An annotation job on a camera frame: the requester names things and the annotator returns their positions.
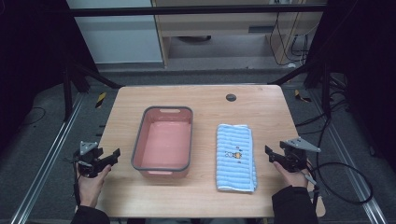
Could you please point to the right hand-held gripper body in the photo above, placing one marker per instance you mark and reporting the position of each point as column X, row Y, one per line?
column 294, row 157

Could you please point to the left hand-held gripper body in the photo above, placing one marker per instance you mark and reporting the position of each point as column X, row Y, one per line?
column 88, row 160

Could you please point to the blue striped towel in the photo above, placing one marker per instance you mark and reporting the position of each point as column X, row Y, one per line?
column 235, row 161

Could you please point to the pink basin with grey rim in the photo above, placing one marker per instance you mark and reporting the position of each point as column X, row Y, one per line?
column 166, row 141

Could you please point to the person's right hand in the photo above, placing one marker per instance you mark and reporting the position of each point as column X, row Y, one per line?
column 294, row 179

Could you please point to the person's left hand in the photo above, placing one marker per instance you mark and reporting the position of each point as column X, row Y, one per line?
column 90, row 188

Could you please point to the yellow black tape strip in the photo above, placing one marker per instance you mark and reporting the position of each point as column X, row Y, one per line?
column 301, row 96
column 100, row 100

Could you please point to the grey table grommet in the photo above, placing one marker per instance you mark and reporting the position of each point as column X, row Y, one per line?
column 231, row 97

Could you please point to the black curtain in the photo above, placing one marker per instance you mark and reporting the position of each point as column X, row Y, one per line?
column 28, row 62
column 364, row 62

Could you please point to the white cabinet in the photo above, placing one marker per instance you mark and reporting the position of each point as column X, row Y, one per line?
column 118, row 37

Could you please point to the light wooden desk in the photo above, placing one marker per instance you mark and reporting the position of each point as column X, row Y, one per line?
column 218, row 23

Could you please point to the aluminium floor rail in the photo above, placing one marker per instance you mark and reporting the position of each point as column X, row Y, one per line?
column 46, row 161
column 351, row 168

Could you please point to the black metal frame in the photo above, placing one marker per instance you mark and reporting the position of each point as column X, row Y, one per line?
column 186, row 10

